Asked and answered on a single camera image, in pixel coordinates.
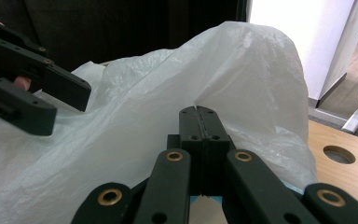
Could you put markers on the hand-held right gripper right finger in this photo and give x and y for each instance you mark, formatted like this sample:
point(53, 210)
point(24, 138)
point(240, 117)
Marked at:
point(213, 127)

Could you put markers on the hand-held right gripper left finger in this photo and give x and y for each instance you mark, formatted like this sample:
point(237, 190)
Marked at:
point(192, 127)

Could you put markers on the white plastic trash bag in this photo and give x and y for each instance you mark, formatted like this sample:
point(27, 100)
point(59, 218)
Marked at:
point(136, 109)

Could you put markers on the black curtain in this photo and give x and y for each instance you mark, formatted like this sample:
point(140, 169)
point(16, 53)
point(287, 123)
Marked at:
point(121, 28)

